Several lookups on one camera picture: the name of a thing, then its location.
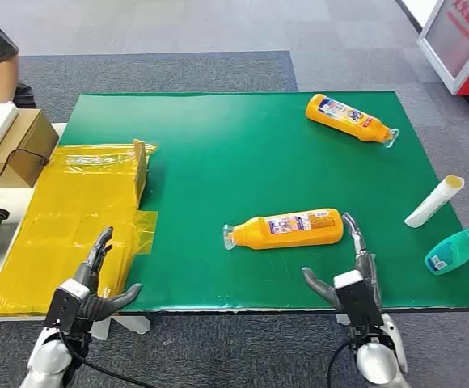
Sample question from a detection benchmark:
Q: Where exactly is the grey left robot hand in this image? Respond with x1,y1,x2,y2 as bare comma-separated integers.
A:
72,226,143,323

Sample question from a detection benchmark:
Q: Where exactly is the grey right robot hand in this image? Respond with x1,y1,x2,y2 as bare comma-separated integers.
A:
301,212,383,313

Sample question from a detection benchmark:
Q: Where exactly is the orange bottle with clear cap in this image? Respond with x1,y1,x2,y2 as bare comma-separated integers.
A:
222,208,344,251
304,93,400,150

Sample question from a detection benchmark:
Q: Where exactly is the white tube bottle yellow end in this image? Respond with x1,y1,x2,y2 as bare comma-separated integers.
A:
404,175,465,230

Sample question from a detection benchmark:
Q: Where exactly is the teal plastic bottle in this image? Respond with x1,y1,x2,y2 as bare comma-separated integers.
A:
424,228,469,276

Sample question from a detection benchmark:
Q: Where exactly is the yellow film covered cardboard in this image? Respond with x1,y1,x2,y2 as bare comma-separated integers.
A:
0,139,159,318

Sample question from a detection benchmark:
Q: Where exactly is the green table mat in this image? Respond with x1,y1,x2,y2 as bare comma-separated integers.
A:
58,91,469,314

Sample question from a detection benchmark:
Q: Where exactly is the brown cardboard box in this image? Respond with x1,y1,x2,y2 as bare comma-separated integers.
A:
0,107,60,189

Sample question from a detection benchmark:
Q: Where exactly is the red and white sign cabinet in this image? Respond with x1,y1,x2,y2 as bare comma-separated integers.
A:
416,0,469,98

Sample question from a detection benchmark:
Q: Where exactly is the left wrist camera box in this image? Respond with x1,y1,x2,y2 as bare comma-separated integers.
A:
44,278,91,336

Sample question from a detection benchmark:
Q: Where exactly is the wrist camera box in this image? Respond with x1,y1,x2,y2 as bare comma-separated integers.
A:
333,269,384,329
44,278,91,336

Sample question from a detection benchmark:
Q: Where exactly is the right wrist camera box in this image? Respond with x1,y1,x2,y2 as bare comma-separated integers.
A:
333,269,384,329

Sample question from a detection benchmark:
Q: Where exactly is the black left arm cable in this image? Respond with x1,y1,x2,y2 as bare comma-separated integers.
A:
58,331,158,388

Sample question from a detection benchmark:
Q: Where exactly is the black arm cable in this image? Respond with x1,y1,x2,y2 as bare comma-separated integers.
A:
58,331,158,388
326,338,357,388

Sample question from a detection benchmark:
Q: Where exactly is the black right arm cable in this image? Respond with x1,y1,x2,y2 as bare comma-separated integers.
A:
326,338,357,388

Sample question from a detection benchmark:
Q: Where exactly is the thin black device cable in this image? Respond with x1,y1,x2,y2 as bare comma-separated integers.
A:
0,148,50,209

